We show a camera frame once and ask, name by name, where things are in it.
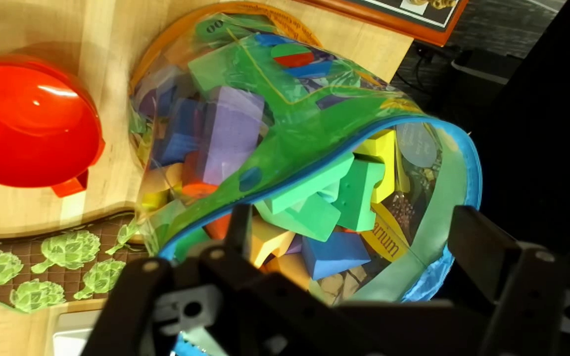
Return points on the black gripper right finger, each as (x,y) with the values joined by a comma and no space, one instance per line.
(485,253)

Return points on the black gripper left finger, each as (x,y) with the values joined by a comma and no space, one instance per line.
(237,233)

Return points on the blue foam block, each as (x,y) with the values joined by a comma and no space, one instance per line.
(334,253)

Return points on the purple foam block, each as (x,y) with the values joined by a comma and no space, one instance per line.
(231,134)

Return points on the yellow foam block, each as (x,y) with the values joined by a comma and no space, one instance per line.
(382,158)

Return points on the clear tub of foam blocks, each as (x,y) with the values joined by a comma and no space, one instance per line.
(285,130)

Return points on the green foam puzzle board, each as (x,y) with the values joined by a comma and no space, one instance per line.
(53,263)

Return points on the white flat box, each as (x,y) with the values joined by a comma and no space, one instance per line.
(73,332)

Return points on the red plastic bowl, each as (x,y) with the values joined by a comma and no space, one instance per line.
(27,124)

